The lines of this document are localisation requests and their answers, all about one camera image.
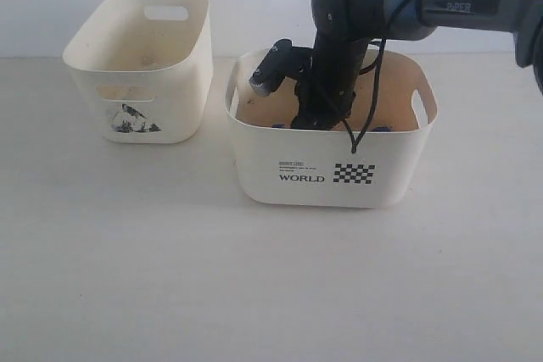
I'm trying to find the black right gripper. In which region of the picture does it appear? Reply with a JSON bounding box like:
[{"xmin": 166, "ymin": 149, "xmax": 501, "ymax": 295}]
[{"xmin": 291, "ymin": 35, "xmax": 370, "ymax": 130}]

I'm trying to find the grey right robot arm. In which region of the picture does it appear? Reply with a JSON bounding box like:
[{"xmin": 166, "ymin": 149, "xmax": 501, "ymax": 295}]
[{"xmin": 291, "ymin": 0, "xmax": 542, "ymax": 130}]

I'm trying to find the blue-capped tube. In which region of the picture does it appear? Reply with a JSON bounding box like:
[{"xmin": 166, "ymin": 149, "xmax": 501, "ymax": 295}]
[
  {"xmin": 271, "ymin": 124, "xmax": 292, "ymax": 130},
  {"xmin": 372, "ymin": 126, "xmax": 392, "ymax": 132}
]

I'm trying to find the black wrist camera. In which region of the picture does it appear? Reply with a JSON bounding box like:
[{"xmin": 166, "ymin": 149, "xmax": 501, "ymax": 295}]
[{"xmin": 249, "ymin": 38, "xmax": 312, "ymax": 97}]

